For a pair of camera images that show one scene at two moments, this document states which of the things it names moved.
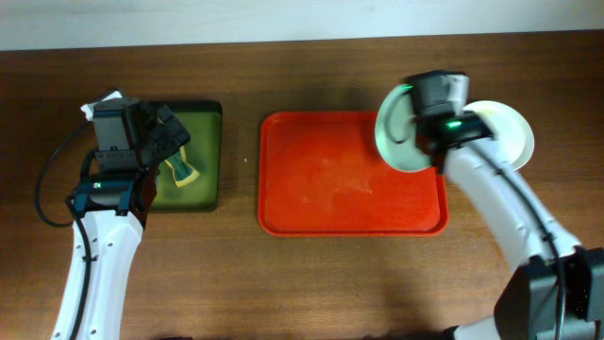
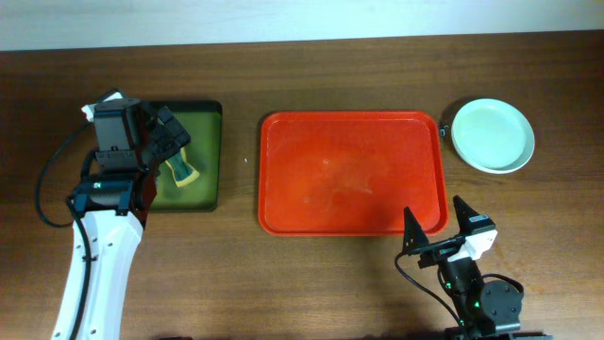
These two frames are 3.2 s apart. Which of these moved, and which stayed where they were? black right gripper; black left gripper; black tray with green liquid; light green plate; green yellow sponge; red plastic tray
Moved: black right gripper; light green plate
Stayed: black left gripper; green yellow sponge; black tray with green liquid; red plastic tray
